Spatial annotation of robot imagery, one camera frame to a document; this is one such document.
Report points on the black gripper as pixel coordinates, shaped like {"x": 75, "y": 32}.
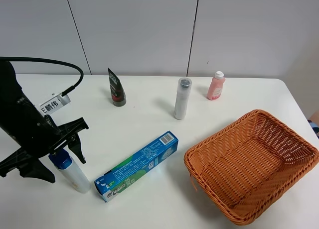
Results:
{"x": 37, "y": 136}

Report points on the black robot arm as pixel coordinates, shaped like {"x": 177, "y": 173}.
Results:
{"x": 11, "y": 90}

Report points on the blue toothpaste box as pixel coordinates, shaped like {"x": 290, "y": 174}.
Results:
{"x": 136, "y": 166}

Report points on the orange wicker basket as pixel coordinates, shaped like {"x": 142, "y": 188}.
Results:
{"x": 250, "y": 164}

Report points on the colourful object at table edge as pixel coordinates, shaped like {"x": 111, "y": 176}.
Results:
{"x": 314, "y": 123}

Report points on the white bottle blue cap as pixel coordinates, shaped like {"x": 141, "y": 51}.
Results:
{"x": 65, "y": 164}

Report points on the dark green tube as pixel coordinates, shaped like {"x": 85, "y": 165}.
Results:
{"x": 117, "y": 92}

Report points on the white bottle clear cap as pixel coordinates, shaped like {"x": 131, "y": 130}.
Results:
{"x": 182, "y": 96}

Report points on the pink bottle white cap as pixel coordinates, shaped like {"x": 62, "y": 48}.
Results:
{"x": 216, "y": 86}

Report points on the silver camera with name label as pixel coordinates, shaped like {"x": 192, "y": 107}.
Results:
{"x": 56, "y": 102}

